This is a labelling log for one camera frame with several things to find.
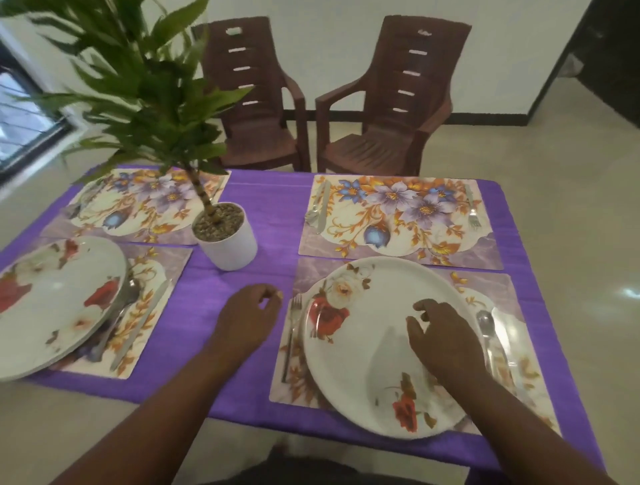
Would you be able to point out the person's left hand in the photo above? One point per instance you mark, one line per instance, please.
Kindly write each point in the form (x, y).
(247, 325)

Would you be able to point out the person's right hand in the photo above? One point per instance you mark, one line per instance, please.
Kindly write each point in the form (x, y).
(450, 345)

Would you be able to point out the steel fork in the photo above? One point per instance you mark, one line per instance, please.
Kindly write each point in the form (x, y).
(474, 220)
(217, 189)
(295, 310)

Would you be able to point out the floral placemat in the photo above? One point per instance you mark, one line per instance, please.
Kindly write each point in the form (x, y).
(500, 285)
(170, 260)
(125, 220)
(480, 255)

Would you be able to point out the white floral plate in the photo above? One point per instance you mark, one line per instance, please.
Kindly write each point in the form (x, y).
(370, 310)

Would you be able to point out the stack of floral plates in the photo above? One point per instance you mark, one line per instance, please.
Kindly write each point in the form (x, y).
(50, 300)

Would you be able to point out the person's right forearm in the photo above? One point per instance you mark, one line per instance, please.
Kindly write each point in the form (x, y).
(525, 434)

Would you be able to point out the person's left forearm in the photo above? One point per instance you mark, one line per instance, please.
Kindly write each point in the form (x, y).
(150, 424)

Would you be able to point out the person's dark clothing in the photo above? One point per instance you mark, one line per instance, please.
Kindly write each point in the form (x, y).
(300, 474)

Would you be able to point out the green plant with white pot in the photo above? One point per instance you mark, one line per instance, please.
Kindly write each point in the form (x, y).
(230, 250)

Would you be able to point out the purple cloth table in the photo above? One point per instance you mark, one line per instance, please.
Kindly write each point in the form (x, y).
(270, 225)

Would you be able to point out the brown plastic chair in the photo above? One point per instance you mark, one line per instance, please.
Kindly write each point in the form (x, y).
(260, 145)
(370, 150)

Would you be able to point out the black barred window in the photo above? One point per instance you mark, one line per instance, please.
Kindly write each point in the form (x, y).
(50, 137)

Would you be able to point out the dark wooden door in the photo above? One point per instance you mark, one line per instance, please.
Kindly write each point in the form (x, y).
(610, 60)

